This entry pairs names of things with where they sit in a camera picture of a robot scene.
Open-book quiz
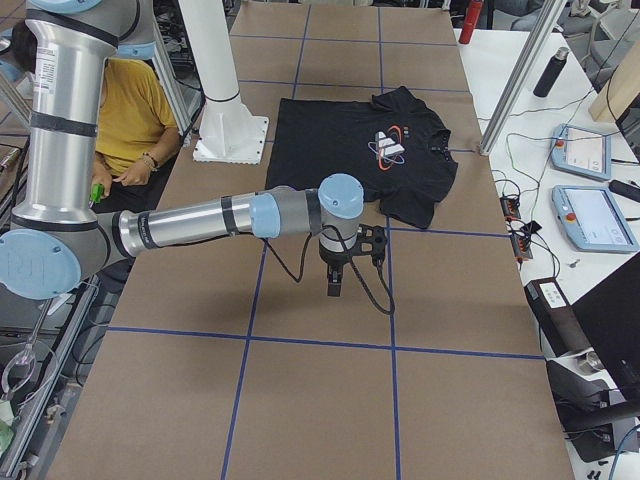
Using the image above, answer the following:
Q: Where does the black monitor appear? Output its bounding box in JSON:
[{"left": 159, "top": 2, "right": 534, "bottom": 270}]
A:
[{"left": 572, "top": 255, "right": 640, "bottom": 400}]

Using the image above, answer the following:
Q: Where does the far teach pendant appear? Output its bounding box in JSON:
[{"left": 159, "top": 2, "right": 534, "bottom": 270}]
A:
[{"left": 551, "top": 124, "right": 612, "bottom": 181}]

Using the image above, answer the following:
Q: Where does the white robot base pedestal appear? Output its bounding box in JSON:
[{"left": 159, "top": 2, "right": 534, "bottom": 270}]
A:
[{"left": 179, "top": 0, "right": 269, "bottom": 165}]

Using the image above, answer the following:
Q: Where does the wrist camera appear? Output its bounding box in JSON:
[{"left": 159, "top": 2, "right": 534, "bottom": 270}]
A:
[{"left": 353, "top": 224, "right": 387, "bottom": 265}]

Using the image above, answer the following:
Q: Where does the teach pendant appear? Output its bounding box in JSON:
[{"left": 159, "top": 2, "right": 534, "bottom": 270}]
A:
[
  {"left": 551, "top": 124, "right": 612, "bottom": 181},
  {"left": 551, "top": 185, "right": 639, "bottom": 253}
]

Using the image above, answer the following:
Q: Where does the black box with label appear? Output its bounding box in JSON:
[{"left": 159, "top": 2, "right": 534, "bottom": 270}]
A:
[{"left": 524, "top": 277, "right": 591, "bottom": 356}]

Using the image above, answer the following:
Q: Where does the black water bottle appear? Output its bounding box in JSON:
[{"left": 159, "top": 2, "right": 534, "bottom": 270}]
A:
[{"left": 533, "top": 47, "right": 570, "bottom": 98}]

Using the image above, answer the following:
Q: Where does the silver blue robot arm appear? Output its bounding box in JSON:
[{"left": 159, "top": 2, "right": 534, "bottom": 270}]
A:
[{"left": 1, "top": 1, "right": 364, "bottom": 300}]

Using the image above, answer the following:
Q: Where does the near teach pendant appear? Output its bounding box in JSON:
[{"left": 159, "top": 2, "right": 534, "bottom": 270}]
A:
[{"left": 551, "top": 185, "right": 639, "bottom": 253}]

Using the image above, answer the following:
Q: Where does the aluminium frame post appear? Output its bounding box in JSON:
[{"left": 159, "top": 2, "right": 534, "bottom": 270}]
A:
[{"left": 479, "top": 0, "right": 565, "bottom": 156}]

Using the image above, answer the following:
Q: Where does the red bottle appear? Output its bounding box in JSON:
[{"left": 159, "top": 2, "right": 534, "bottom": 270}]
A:
[{"left": 458, "top": 0, "right": 484, "bottom": 45}]

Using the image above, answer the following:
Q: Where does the person in yellow shirt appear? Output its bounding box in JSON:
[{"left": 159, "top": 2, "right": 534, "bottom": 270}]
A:
[{"left": 12, "top": 10, "right": 182, "bottom": 232}]

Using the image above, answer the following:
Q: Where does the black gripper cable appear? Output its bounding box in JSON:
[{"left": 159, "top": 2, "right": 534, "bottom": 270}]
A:
[{"left": 263, "top": 224, "right": 396, "bottom": 315}]

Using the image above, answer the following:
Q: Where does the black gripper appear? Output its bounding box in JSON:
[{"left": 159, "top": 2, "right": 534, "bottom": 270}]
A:
[{"left": 319, "top": 246, "right": 351, "bottom": 297}]

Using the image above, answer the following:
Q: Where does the black printed t-shirt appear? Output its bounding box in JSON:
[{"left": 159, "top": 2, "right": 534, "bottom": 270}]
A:
[{"left": 265, "top": 86, "right": 458, "bottom": 229}]

